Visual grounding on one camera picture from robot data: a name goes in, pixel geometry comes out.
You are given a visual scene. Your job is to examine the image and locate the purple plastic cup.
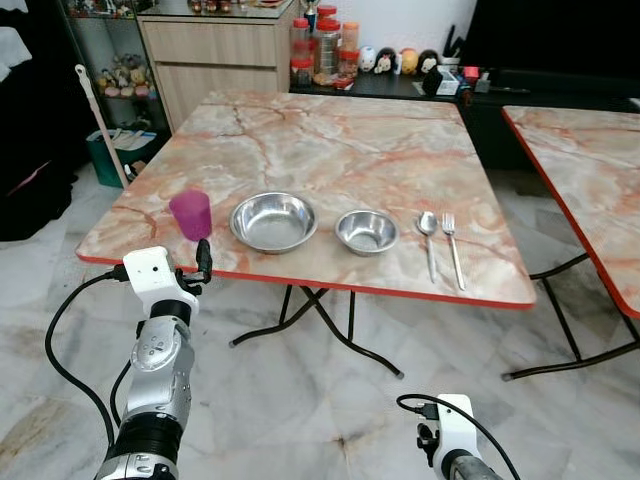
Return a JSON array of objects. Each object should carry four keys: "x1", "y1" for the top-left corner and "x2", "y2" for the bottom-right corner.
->
[{"x1": 168, "y1": 189, "x2": 214, "y2": 242}]

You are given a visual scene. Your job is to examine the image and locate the large steel bowl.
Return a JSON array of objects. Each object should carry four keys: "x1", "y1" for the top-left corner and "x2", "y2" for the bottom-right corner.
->
[{"x1": 229, "y1": 191, "x2": 318, "y2": 255}]

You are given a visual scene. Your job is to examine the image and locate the green box with papers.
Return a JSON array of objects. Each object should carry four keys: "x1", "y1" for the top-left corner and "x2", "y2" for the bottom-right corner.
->
[{"x1": 85, "y1": 127, "x2": 167, "y2": 190}]

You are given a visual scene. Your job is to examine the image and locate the small steel bowl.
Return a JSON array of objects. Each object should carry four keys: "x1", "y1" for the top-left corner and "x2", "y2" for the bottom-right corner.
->
[{"x1": 334, "y1": 209, "x2": 400, "y2": 257}]

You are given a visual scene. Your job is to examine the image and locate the marble folding table with tableware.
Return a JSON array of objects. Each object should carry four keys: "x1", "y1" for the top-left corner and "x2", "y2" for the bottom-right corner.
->
[{"x1": 76, "y1": 90, "x2": 538, "y2": 380}]

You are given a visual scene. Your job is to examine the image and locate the plush toys in shelf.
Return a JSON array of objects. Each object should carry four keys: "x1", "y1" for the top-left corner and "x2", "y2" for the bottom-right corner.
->
[{"x1": 97, "y1": 54, "x2": 157, "y2": 102}]

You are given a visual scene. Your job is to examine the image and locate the steel fork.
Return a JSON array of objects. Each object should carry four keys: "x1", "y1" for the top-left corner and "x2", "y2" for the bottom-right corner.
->
[{"x1": 441, "y1": 212, "x2": 467, "y2": 292}]

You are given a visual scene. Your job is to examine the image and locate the beige wooden drawer cabinet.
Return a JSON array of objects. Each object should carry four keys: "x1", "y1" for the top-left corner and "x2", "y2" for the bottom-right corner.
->
[{"x1": 136, "y1": 8, "x2": 302, "y2": 132}]

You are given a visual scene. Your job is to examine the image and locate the dark hanging clothes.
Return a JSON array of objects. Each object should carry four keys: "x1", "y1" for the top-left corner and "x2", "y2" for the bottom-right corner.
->
[{"x1": 0, "y1": 0, "x2": 102, "y2": 243}]

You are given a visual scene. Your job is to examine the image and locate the steel spoon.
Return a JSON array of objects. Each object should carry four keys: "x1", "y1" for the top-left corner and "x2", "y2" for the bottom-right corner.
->
[{"x1": 417, "y1": 210, "x2": 440, "y2": 284}]

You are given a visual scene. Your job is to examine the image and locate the empty marble folding table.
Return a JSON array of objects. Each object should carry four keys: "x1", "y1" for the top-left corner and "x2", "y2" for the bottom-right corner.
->
[{"x1": 500, "y1": 105, "x2": 640, "y2": 382}]

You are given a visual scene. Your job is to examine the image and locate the slim red-lid jar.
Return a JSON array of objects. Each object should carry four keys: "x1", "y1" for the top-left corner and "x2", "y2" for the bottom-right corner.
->
[{"x1": 289, "y1": 16, "x2": 314, "y2": 61}]

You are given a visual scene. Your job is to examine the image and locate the tall red-lid clear jar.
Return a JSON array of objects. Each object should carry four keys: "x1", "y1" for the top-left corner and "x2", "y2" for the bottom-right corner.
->
[{"x1": 313, "y1": 17, "x2": 342, "y2": 85}]

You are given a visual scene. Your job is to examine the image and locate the glass display shelf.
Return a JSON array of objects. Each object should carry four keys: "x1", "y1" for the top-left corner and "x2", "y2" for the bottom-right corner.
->
[{"x1": 58, "y1": 0, "x2": 172, "y2": 137}]

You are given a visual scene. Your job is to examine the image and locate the orange plastic jar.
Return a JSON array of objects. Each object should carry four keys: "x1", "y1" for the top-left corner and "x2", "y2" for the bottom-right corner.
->
[{"x1": 340, "y1": 21, "x2": 360, "y2": 53}]

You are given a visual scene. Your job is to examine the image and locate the black plush figurine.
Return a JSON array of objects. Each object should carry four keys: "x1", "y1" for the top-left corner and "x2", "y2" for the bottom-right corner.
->
[
  {"x1": 418, "y1": 49, "x2": 442, "y2": 77},
  {"x1": 375, "y1": 47, "x2": 400, "y2": 76}
]

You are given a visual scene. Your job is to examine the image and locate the yellow plush figurine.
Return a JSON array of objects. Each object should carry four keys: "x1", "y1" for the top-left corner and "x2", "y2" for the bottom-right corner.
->
[{"x1": 399, "y1": 47, "x2": 420, "y2": 77}]

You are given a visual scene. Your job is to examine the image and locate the small white box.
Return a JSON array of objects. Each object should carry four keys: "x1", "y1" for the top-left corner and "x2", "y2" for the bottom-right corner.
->
[{"x1": 436, "y1": 65, "x2": 472, "y2": 98}]

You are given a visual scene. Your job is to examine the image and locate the black television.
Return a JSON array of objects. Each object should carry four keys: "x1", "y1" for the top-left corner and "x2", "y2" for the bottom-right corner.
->
[{"x1": 459, "y1": 0, "x2": 640, "y2": 73}]

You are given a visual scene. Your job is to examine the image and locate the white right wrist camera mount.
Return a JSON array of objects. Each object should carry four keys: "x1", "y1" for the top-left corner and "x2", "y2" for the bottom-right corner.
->
[{"x1": 432, "y1": 393, "x2": 483, "y2": 473}]

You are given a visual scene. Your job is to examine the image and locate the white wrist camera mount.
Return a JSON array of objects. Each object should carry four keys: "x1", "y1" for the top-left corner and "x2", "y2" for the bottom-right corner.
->
[
  {"x1": 122, "y1": 246, "x2": 200, "y2": 320},
  {"x1": 432, "y1": 393, "x2": 483, "y2": 473}
]

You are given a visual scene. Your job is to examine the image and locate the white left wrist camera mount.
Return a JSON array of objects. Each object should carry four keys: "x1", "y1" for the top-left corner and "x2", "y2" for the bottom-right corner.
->
[{"x1": 122, "y1": 246, "x2": 200, "y2": 320}]

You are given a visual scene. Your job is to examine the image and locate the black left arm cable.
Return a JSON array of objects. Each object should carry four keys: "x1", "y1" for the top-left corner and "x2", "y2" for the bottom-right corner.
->
[{"x1": 44, "y1": 264, "x2": 137, "y2": 447}]

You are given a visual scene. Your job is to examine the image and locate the beige long-handled stick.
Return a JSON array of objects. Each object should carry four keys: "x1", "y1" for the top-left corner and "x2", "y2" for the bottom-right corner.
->
[{"x1": 74, "y1": 64, "x2": 132, "y2": 190}]

